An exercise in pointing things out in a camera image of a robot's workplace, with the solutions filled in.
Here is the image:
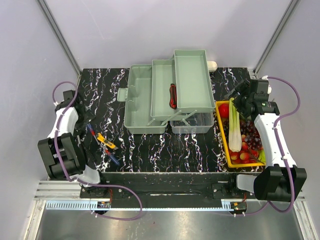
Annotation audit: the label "aluminium frame rail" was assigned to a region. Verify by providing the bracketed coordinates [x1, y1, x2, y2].
[32, 179, 308, 212]

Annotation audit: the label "red tomato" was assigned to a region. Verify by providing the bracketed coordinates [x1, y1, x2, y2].
[218, 103, 229, 119]

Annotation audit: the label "green celery stalk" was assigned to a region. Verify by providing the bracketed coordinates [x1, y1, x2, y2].
[228, 97, 242, 152]

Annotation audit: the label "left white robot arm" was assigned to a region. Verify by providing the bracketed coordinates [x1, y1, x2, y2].
[37, 90, 109, 198]

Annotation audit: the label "napa cabbage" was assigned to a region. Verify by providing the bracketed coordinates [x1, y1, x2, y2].
[207, 60, 218, 73]

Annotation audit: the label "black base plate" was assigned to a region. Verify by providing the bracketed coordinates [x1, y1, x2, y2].
[79, 171, 258, 203]

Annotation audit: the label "red lychee fruits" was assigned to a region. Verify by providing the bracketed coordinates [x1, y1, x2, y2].
[229, 142, 259, 165]

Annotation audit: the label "clear grey plastic toolbox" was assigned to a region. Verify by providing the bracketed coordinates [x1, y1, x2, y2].
[117, 49, 216, 135]

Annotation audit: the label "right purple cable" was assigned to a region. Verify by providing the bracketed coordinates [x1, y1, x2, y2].
[233, 76, 301, 217]

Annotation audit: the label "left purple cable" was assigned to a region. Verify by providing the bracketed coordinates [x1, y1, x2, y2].
[51, 80, 144, 221]

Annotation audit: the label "dark purple grape bunch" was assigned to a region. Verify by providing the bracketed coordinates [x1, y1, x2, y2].
[223, 119, 263, 151]

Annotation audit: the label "yellow plastic basket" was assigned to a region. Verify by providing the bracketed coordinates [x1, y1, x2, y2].
[215, 100, 266, 168]

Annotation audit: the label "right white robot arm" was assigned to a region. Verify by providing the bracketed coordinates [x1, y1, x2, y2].
[225, 76, 307, 202]

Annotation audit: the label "black marble pattern mat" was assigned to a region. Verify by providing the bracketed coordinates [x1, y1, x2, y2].
[49, 67, 291, 174]

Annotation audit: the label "purple cable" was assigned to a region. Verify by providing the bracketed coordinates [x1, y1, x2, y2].
[51, 80, 144, 221]
[233, 76, 301, 217]

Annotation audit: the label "yellow utility knife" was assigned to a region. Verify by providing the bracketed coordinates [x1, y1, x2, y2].
[96, 132, 118, 150]

